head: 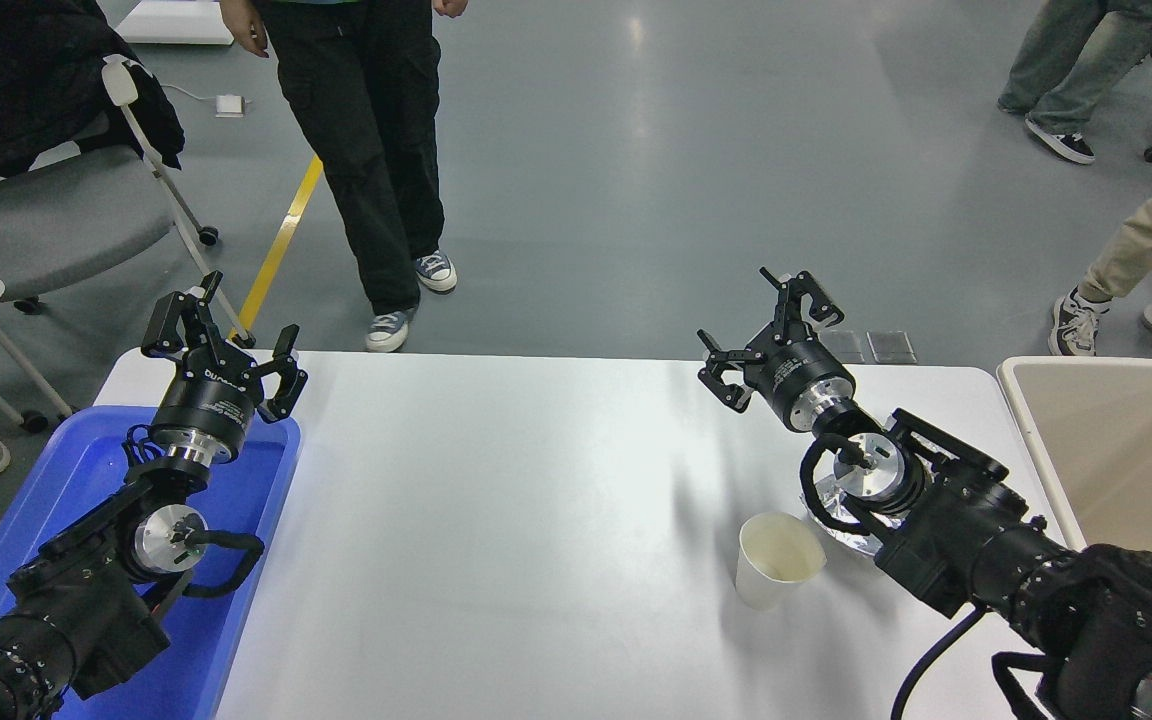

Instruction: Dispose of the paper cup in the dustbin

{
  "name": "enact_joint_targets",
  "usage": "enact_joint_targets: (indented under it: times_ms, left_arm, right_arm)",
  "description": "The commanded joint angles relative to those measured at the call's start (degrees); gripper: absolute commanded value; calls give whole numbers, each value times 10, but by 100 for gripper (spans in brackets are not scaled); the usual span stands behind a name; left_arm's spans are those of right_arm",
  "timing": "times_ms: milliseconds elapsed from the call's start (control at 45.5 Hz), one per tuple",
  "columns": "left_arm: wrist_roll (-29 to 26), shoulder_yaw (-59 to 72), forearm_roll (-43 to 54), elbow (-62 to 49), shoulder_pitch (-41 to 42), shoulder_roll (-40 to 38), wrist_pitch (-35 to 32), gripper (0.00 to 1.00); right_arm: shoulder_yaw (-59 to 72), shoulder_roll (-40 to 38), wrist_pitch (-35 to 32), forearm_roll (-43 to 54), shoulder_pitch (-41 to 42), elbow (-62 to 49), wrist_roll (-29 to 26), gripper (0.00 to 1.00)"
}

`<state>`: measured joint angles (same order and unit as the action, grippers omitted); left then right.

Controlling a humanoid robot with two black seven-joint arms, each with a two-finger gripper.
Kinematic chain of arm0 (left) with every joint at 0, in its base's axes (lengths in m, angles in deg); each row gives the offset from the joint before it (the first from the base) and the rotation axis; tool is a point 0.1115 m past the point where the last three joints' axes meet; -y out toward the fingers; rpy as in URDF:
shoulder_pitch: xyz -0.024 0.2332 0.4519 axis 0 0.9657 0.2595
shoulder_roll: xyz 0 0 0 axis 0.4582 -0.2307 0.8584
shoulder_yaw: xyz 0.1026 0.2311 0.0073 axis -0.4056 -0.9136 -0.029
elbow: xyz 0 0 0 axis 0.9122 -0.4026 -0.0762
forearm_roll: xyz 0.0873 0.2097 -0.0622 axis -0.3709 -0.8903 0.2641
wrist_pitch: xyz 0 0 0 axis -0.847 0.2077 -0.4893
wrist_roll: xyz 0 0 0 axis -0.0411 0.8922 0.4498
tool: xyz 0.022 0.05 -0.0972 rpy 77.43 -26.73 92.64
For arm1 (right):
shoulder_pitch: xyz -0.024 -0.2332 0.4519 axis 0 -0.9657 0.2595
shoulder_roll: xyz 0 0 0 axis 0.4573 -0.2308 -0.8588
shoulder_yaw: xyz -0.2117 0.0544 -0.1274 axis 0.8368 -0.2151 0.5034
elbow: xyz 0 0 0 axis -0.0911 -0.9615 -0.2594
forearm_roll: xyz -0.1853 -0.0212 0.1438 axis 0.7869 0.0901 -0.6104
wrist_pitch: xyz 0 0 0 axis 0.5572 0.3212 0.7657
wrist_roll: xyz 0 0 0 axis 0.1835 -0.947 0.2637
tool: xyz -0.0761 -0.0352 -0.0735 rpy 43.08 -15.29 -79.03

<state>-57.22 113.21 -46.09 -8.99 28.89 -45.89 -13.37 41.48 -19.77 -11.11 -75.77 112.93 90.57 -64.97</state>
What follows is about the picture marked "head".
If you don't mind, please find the person's right hand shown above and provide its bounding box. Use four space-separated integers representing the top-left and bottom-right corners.
219 0 270 58

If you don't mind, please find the blue plastic tray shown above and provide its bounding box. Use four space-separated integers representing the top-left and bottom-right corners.
0 405 302 720

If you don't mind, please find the white paper cup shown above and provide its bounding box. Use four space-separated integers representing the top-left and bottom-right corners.
735 512 827 612

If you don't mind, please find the grey office chair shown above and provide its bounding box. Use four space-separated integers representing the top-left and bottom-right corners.
0 55 257 349

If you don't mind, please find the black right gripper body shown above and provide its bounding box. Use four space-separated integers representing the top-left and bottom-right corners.
754 340 856 433

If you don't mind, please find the black jacket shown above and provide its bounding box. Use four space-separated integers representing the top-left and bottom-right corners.
0 0 185 181

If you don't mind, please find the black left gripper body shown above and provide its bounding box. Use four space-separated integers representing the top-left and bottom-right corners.
152 350 265 449

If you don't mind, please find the white flat board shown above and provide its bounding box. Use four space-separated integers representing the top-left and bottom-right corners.
116 0 235 46

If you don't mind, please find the large pale plastic bin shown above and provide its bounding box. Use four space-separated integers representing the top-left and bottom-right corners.
996 356 1152 576

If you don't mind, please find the crumpled silver foil tray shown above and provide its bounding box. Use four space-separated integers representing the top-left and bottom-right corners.
801 475 899 557

